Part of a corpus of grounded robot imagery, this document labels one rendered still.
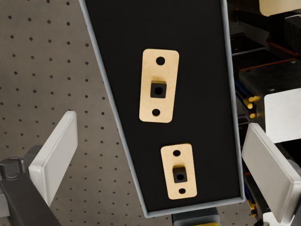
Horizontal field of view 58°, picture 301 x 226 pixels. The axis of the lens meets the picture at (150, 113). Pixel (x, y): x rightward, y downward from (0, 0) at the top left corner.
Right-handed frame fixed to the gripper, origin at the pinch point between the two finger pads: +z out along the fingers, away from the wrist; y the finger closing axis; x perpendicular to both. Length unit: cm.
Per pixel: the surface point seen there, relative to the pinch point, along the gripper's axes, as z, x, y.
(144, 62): 11.3, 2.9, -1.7
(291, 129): 16.6, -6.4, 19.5
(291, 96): 16.6, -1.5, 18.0
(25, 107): 58, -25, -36
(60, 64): 58, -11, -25
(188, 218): 13.6, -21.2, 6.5
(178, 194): 11.3, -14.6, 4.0
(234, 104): 11.0, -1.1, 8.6
